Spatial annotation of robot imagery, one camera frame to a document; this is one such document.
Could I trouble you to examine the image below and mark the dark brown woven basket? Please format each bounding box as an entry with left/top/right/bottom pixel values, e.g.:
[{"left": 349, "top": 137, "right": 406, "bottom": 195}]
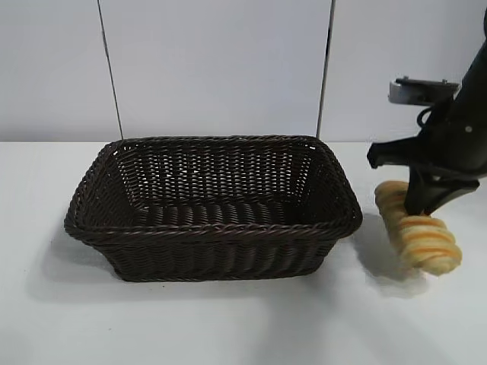
[{"left": 62, "top": 135, "right": 364, "bottom": 283}]

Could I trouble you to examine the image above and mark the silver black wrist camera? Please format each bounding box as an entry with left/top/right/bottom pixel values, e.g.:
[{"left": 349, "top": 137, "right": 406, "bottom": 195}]
[{"left": 387, "top": 77, "right": 461, "bottom": 106}]

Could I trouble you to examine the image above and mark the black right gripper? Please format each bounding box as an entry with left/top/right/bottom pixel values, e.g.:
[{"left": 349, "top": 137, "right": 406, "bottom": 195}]
[{"left": 367, "top": 109, "right": 487, "bottom": 217}]

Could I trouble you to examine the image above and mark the long sliced bread loaf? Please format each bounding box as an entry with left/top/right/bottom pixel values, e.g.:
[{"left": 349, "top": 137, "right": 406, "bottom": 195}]
[{"left": 374, "top": 180, "right": 463, "bottom": 275}]

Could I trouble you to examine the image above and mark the black camera cable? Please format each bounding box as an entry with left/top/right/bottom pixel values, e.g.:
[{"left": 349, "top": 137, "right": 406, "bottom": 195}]
[{"left": 416, "top": 107, "right": 437, "bottom": 129}]

